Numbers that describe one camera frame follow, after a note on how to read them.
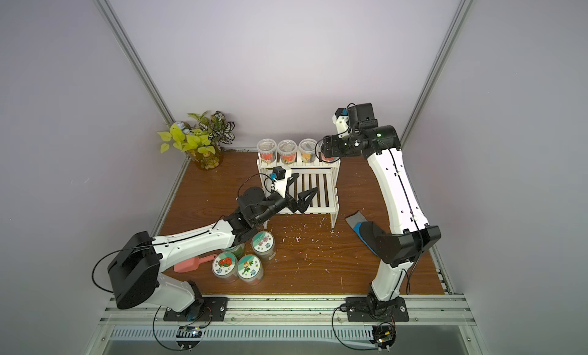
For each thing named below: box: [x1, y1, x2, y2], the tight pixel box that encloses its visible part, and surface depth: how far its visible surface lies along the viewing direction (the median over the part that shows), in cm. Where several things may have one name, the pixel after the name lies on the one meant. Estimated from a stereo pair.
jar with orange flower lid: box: [236, 254, 265, 286], surface depth 76 cm
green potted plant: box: [157, 110, 236, 171], surface depth 99 cm
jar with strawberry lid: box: [212, 251, 239, 284], surface depth 76 cm
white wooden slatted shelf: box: [256, 155, 342, 230], surface depth 68 cm
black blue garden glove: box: [345, 211, 393, 266], surface depth 92 cm
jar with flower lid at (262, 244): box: [251, 230, 277, 261], surface depth 81 cm
